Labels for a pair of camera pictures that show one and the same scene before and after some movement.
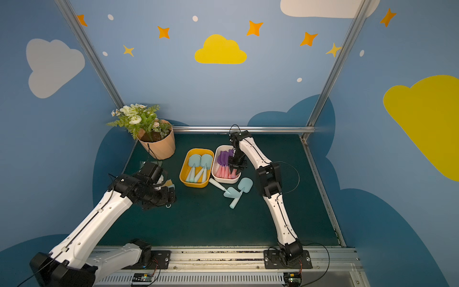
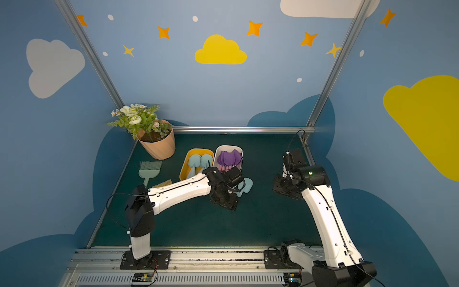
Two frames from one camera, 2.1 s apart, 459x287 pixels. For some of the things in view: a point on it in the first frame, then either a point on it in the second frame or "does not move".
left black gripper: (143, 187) → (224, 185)
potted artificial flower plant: (140, 121) does not move
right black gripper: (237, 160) → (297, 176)
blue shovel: (195, 161) does not move
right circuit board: (293, 279) does not move
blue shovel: (207, 162) does not move
